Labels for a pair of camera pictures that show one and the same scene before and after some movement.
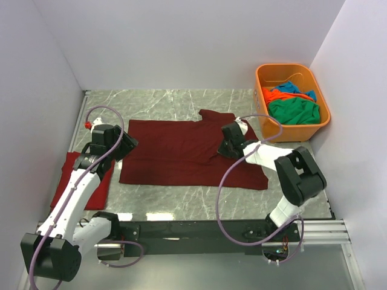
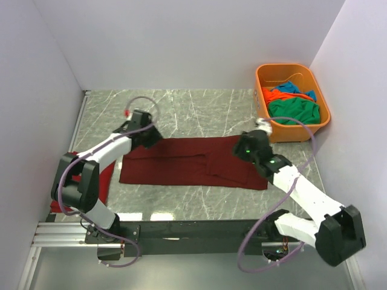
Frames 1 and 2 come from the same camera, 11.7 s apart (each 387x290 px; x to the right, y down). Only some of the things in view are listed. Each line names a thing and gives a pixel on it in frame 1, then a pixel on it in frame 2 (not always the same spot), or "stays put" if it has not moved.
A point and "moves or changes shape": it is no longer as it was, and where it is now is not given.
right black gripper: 221,149 to 241,143
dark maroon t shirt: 184,153 moves or changes shape
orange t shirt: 269,94 stays put
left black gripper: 128,143 to 156,136
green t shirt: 294,110 stays put
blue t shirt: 289,87 stays put
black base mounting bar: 200,237 stays put
